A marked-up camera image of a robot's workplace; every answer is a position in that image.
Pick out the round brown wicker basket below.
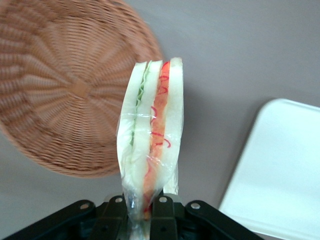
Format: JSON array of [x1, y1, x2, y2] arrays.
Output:
[[0, 0, 164, 179]]

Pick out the cream rectangular tray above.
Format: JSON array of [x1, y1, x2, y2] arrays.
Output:
[[218, 98, 320, 240]]

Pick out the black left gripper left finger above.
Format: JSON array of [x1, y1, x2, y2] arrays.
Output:
[[0, 195, 129, 240]]

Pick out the triangle sandwich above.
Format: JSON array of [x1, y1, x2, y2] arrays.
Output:
[[116, 56, 185, 240]]

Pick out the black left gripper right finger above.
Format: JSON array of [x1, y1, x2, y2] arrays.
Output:
[[149, 194, 264, 240]]

